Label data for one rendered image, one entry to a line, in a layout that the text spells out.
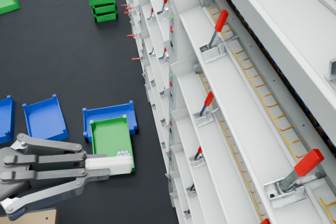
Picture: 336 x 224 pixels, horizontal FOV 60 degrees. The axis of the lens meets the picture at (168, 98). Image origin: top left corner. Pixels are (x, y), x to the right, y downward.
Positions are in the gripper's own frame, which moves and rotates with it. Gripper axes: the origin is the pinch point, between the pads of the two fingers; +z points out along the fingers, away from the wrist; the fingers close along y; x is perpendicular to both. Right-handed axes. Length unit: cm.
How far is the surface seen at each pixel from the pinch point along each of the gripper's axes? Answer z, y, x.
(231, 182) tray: 23.5, 1.7, -6.7
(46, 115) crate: -23, -103, -107
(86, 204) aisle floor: -1, -41, -103
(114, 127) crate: 15, -79, -91
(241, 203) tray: 23.6, 6.0, -6.7
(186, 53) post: 21.3, -30.2, -0.9
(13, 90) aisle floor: -45, -130, -112
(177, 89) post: 22.0, -30.2, -13.2
